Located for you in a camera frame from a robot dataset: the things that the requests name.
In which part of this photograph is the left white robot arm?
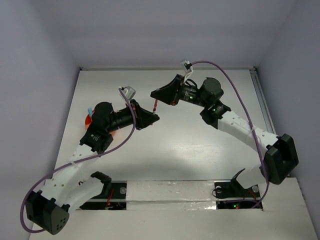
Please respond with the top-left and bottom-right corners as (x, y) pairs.
(25, 99), (160, 235)

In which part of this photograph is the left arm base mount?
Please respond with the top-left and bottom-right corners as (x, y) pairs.
(79, 182), (127, 211)

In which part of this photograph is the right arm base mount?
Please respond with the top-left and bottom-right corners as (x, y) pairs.
(211, 169), (263, 210)

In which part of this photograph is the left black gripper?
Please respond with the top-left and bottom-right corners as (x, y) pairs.
(106, 98), (159, 133)

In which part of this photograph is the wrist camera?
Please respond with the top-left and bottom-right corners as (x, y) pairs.
(180, 59), (193, 83)
(118, 85), (137, 102)

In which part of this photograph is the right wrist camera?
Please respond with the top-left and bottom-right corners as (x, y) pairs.
(180, 59), (193, 83)

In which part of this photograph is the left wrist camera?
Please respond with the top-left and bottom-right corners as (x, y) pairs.
(118, 85), (137, 102)

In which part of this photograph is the red gel pen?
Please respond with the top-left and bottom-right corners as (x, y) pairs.
(152, 99), (158, 115)

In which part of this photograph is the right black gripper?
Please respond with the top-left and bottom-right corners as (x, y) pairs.
(150, 75), (209, 108)

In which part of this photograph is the orange pen holder cup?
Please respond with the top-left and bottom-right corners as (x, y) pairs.
(84, 114), (117, 137)

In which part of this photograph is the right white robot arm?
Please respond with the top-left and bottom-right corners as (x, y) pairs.
(150, 74), (299, 196)

